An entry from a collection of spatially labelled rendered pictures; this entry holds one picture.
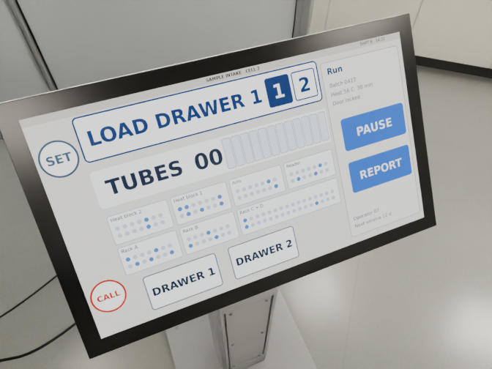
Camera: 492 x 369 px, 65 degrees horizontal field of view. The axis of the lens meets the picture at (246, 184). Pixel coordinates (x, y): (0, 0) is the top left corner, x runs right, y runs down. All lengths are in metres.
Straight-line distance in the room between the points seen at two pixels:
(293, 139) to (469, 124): 2.04
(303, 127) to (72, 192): 0.29
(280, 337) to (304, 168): 1.04
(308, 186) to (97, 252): 0.27
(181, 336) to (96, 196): 1.09
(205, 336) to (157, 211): 1.05
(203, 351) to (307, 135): 1.09
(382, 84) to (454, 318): 1.30
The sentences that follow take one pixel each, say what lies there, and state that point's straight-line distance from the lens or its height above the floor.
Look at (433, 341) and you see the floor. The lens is 1.67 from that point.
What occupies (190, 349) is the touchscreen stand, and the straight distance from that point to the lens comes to 1.48.
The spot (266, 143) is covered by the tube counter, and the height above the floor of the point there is 1.11.
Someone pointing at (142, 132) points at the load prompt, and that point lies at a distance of 0.46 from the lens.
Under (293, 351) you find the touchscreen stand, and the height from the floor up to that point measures 0.04.
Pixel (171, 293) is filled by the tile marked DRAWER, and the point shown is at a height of 1.00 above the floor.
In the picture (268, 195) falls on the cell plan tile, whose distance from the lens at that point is 0.50.
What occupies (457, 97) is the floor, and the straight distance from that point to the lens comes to 2.65.
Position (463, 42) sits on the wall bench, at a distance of 2.68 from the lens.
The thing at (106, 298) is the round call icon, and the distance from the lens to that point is 0.50.
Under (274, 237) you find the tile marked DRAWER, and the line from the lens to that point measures 0.51.
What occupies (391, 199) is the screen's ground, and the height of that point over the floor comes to 1.01.
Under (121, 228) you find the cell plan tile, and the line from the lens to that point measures 0.47.
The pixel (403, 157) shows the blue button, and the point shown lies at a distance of 0.59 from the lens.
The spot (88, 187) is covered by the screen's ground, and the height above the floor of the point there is 1.12.
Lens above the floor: 1.46
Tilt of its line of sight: 52 degrees down
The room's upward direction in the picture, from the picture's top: 1 degrees clockwise
